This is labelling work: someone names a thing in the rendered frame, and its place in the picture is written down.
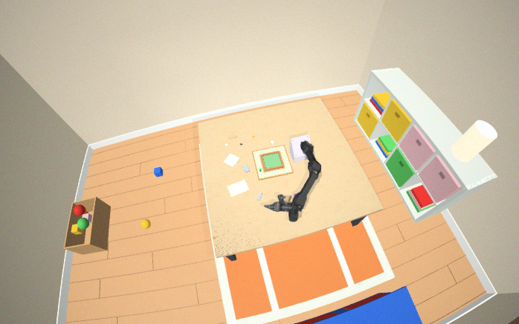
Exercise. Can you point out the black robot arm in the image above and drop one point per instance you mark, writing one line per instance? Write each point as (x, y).
(301, 197)

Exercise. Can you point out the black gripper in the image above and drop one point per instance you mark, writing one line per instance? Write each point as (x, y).
(277, 206)

